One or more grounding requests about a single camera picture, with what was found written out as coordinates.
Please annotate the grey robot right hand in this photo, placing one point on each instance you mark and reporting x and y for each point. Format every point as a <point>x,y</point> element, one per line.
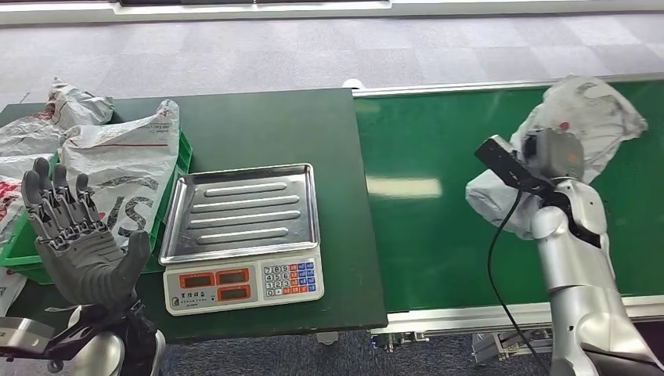
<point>557,153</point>

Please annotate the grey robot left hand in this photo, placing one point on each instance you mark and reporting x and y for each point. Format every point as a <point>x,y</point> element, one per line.
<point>88,264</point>

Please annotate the grey plastic mailer package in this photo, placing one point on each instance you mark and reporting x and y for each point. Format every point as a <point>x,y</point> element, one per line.
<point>596,109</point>

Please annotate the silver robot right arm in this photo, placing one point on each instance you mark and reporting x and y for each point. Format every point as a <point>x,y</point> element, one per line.
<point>576,270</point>

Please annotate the white conveyor roller cap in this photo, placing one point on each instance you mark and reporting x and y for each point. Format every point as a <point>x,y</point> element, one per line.
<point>354,84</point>

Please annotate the green plastic crate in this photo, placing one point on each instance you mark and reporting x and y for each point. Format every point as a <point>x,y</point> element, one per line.
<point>20,259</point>

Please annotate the white bag with QR code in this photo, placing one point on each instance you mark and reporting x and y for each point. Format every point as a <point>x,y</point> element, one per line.
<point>8,288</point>

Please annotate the white mailer bag red print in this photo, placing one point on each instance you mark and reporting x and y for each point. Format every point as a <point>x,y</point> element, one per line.
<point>8,200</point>

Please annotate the white mailer bag black print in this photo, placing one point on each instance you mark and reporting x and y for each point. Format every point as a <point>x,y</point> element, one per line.
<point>129,155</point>

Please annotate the flat grey-white mailer bag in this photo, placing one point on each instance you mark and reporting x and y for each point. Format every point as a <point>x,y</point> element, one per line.
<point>28,136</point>

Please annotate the crumpled white mailer bag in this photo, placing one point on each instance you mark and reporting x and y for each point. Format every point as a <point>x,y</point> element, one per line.
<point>78,106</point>

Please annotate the electronic scale with steel tray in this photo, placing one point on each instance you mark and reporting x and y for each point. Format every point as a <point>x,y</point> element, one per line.
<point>241,213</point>

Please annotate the white table foot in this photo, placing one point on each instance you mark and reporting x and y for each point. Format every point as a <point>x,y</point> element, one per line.
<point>327,338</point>

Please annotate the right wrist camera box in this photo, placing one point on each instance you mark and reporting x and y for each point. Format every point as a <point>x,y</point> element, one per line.
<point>506,161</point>

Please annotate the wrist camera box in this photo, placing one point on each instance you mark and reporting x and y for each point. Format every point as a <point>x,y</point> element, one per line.
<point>506,161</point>
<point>23,334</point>

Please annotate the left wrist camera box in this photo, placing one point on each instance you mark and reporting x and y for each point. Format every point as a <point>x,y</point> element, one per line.
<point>23,334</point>

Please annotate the metal conveyor bracket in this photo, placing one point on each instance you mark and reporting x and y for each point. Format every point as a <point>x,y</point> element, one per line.
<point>397,341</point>

